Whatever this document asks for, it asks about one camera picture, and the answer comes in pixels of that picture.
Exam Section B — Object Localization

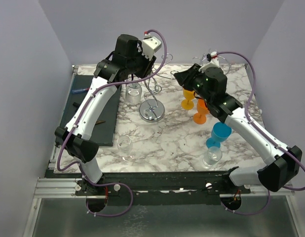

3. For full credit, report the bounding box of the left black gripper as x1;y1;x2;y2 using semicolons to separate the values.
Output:
126;45;155;79

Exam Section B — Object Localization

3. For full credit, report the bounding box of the blue plastic wine glass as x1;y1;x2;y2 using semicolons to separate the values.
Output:
206;122;232;148

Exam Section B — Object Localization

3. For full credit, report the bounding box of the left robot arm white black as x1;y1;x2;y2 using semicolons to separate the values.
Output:
55;33;162;195

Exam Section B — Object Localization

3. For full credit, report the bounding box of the purple cable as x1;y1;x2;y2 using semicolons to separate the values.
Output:
56;29;168;217
214;51;305;215

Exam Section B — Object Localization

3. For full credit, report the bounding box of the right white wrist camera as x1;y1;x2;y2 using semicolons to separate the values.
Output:
199;51;219;73

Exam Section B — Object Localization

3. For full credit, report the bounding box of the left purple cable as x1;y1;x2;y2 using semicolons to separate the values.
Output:
56;29;168;217

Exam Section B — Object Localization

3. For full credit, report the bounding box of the dark grey box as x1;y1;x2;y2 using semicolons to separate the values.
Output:
55;76;121;147

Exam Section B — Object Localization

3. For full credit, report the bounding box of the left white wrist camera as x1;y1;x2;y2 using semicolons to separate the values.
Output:
142;37;162;61

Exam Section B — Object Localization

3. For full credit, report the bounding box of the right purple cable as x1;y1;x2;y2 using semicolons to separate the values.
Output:
214;51;305;215

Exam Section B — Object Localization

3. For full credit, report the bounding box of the clear wine glass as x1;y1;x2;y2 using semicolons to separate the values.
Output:
117;135;135;161
125;82;142;105
203;147;223;168

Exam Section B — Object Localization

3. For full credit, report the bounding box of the chrome swirl wine glass rack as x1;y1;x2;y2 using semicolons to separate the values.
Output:
139;73;173;123

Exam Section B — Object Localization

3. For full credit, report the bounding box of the chrome spiral wire rack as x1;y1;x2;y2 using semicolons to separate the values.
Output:
192;50;245;76

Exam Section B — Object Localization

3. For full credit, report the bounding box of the yellow plastic wine glass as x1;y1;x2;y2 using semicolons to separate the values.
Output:
181;89;195;110

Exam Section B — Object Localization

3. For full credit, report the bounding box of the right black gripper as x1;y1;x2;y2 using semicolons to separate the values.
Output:
174;64;212;104

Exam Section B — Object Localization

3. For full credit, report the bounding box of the orange plastic wine glass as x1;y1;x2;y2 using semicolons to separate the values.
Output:
193;99;209;124

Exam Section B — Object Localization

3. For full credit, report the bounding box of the aluminium mounting rail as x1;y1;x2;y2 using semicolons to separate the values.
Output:
34;178;296;199

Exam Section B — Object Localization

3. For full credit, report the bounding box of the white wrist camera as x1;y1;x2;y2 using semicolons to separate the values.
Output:
199;51;219;73
142;37;162;61

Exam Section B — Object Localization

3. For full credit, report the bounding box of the blue handled screwdriver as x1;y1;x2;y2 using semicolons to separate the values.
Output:
71;88;89;94

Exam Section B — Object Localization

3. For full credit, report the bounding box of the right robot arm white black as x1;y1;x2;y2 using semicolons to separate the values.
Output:
174;64;302;194

